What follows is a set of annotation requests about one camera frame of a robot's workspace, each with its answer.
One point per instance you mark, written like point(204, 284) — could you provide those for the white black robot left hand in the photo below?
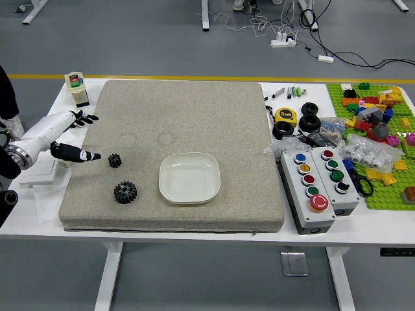
point(48, 129)

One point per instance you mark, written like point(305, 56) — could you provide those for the small black gear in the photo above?
point(114, 161)

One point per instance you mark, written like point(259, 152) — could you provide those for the big black gear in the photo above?
point(121, 196)

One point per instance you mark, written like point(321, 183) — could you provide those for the big black nut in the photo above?
point(278, 133)
point(304, 124)
point(306, 107)

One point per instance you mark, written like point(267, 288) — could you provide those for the grey five-button control box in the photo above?
point(308, 210)

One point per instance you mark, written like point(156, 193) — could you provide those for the grey four-button control box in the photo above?
point(343, 197)

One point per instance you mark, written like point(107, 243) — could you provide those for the person's white shoe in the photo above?
point(14, 128)
point(239, 4)

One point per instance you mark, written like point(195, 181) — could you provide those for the white flat board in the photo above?
point(39, 173)

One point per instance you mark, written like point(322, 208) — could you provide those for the person's leg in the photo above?
point(6, 94)

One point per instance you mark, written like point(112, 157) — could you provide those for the clear plastic sheet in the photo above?
point(47, 204)

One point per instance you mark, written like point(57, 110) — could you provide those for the white background desk leg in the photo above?
point(206, 16)
point(34, 11)
point(309, 16)
point(402, 6)

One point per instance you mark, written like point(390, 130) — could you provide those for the grey-brown cushion mat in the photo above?
point(194, 113)

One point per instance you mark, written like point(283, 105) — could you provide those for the white square dish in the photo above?
point(189, 178)

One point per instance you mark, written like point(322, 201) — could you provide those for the white table leg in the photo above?
point(340, 278)
point(108, 275)

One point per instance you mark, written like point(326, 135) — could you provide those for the silver usb stick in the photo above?
point(279, 93)

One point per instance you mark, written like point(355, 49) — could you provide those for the yellow tape measure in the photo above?
point(285, 116)

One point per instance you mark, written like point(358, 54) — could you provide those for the clear plastic bag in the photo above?
point(285, 145)

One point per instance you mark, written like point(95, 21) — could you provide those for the green battery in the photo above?
point(294, 91)
point(298, 91)

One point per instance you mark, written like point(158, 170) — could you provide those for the white power strip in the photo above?
point(282, 43)

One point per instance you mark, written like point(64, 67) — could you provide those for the black power adapter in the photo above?
point(321, 138)

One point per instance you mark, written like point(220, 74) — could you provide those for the metal floor plate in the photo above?
point(294, 264)

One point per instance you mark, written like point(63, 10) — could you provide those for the bag of blue parts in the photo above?
point(332, 126)

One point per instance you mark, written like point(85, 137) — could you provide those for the small white power adapter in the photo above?
point(325, 58)

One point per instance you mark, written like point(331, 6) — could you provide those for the white toy brick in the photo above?
point(346, 86)

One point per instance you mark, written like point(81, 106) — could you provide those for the black toy brick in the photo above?
point(350, 93)

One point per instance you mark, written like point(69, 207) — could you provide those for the black scissors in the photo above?
point(358, 179)

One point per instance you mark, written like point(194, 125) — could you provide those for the green toy brick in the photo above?
point(364, 85)

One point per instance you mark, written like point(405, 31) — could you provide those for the bag of white parts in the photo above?
point(373, 154)

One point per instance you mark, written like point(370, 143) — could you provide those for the grey sloped toy brick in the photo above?
point(381, 131)

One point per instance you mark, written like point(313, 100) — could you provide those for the tall blue toy brick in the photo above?
point(388, 116)

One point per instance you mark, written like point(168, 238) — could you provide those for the green brick baseplate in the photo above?
point(386, 197)

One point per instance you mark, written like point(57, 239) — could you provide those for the pink toy brick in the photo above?
point(411, 139)
point(393, 140)

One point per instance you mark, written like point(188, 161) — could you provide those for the small yellow toy brick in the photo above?
point(406, 123)

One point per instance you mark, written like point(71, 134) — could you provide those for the grey orange toy brick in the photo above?
point(409, 196)

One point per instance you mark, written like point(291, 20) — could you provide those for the black table control panel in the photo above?
point(397, 252)

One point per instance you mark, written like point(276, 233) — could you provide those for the beige switch box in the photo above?
point(78, 92)

